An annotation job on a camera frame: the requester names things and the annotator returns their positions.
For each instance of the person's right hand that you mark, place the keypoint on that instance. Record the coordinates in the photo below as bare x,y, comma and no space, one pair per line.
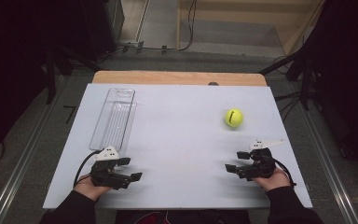
275,182

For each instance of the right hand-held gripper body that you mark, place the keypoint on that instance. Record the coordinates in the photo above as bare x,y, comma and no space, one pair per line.
261,165

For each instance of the white board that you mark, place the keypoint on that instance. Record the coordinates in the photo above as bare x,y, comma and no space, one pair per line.
180,140

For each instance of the yellow tennis ball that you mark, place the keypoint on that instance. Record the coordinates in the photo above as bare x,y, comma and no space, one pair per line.
233,118

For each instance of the wooden table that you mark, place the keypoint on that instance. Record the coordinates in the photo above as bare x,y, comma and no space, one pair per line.
167,77

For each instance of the black metal stand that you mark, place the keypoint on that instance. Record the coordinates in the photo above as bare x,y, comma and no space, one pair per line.
306,81
51,77

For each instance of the metal floor rail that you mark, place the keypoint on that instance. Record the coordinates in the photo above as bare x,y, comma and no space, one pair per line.
326,161
21,161

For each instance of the person's dark lap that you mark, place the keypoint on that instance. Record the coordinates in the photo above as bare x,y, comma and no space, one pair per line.
199,217

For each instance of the clear plastic tray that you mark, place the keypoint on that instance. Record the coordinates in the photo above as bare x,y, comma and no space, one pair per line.
113,124

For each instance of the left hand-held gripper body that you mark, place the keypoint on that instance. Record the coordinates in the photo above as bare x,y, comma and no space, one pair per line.
105,174

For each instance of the person's left hand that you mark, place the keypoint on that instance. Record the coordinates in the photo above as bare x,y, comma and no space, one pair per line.
88,189

